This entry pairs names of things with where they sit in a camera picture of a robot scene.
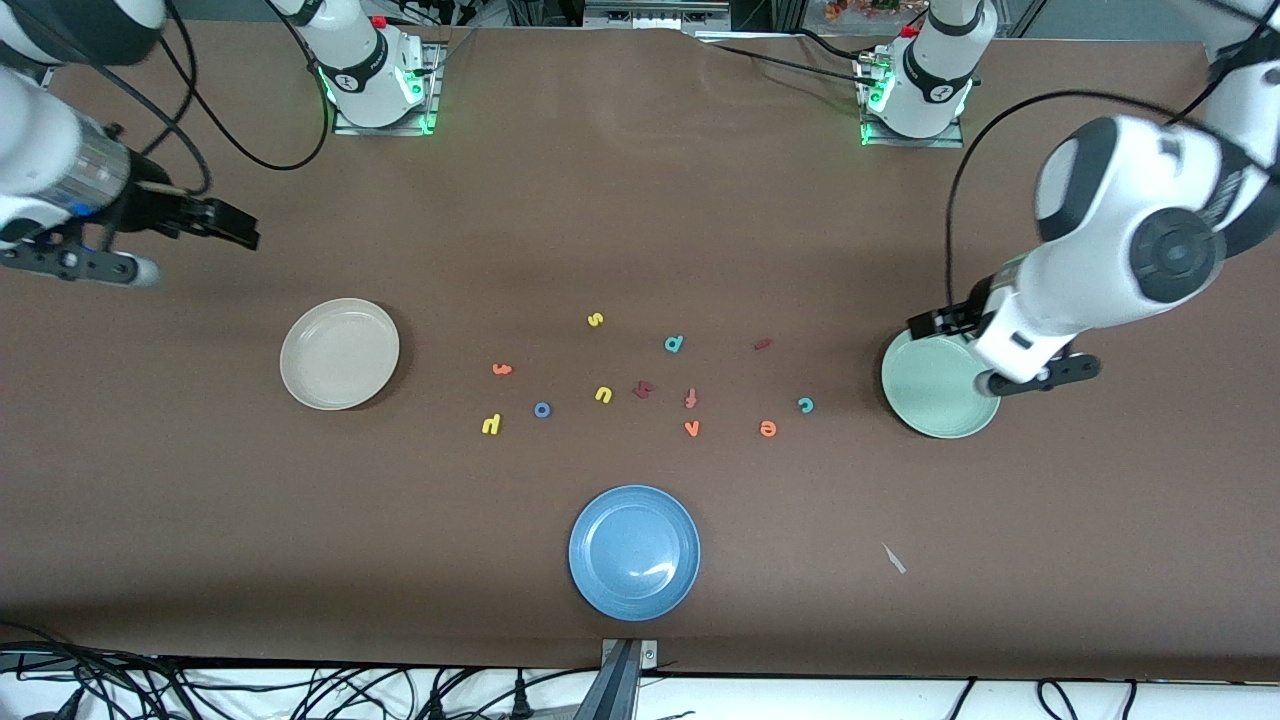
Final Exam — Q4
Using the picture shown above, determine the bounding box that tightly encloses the light green round plate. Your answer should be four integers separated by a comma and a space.
880, 325, 1003, 440

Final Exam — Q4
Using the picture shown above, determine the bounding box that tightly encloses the beige round plate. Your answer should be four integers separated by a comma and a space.
279, 298, 401, 412

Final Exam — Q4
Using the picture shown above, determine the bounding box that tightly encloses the brown table mat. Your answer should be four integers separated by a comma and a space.
0, 18, 1280, 683

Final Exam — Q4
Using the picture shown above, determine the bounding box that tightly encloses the blue round plate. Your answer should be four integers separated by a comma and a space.
568, 485, 701, 622

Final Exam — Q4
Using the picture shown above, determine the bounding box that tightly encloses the grey metal box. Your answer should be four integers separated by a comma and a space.
583, 0, 731, 31

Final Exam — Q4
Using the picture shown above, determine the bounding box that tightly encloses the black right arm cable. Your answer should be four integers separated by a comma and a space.
0, 0, 331, 196

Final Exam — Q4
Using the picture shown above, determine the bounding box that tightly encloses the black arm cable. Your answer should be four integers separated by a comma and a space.
0, 0, 331, 196
944, 40, 1280, 313

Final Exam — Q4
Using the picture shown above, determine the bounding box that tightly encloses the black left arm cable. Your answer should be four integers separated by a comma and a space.
944, 40, 1280, 313

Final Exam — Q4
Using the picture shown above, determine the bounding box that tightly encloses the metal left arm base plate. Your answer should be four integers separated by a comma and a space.
855, 55, 966, 149

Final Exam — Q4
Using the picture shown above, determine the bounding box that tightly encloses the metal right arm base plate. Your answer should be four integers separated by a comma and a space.
333, 40, 442, 136

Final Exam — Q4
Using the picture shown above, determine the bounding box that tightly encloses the black cable lying on mat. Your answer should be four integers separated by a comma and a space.
697, 38, 881, 89

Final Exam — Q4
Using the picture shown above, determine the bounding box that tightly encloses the grey metal camera mount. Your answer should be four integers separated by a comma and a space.
575, 638, 661, 720

